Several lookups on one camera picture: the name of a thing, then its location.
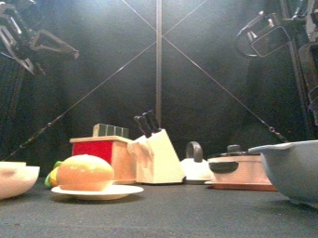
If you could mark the green toy toast slices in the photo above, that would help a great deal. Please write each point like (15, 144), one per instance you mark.
(110, 130)

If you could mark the red wooden toy toaster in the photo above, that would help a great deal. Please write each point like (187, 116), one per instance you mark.
(93, 150)

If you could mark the black knobbed pot lid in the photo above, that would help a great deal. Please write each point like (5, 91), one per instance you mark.
(235, 152)

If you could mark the green yellow toy food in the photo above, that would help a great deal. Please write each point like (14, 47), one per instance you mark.
(53, 178)

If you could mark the white round bowl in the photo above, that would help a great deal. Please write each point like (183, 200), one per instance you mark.
(14, 181)

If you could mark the orange round toy fruit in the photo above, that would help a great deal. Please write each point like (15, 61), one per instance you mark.
(85, 173)

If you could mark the grey blue mixing bowl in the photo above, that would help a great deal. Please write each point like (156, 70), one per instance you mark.
(292, 173)

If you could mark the pink toy cooking pot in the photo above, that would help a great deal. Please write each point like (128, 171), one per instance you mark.
(244, 173)

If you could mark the white toy kettle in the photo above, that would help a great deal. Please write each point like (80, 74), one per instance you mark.
(196, 170)

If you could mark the cream wooden knife block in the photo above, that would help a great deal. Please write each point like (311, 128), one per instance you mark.
(160, 161)

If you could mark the white flat plate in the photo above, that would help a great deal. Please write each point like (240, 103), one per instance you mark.
(104, 192)

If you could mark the vertical metal frame pole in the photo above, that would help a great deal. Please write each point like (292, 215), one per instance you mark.
(158, 62)

